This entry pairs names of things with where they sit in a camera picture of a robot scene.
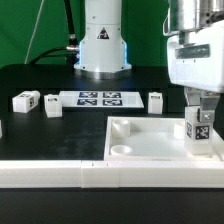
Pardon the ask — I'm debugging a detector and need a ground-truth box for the thin white cable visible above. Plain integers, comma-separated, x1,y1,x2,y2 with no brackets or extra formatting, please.
24,0,46,65

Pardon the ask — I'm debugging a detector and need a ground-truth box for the white left fence piece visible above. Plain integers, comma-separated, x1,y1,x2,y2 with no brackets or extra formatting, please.
0,120,3,139

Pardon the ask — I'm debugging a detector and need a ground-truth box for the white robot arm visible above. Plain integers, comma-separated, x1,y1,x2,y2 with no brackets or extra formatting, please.
74,0,224,123

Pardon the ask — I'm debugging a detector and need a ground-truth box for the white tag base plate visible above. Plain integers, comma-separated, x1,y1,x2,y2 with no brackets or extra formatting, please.
59,91,144,108

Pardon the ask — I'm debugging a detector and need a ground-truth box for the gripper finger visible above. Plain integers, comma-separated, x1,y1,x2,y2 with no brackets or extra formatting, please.
184,87,200,106
197,91,220,123

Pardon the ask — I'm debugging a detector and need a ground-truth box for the white front fence rail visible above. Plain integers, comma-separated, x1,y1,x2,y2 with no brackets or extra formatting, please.
0,160,224,188

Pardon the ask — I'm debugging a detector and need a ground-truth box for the black thick cable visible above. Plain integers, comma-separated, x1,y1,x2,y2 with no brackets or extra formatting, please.
28,0,81,65

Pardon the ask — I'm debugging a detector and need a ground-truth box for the white square tabletop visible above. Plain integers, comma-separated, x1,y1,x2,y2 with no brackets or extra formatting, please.
104,117,224,161

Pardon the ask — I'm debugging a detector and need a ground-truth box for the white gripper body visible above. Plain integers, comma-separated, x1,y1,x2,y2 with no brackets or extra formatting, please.
167,21,224,93

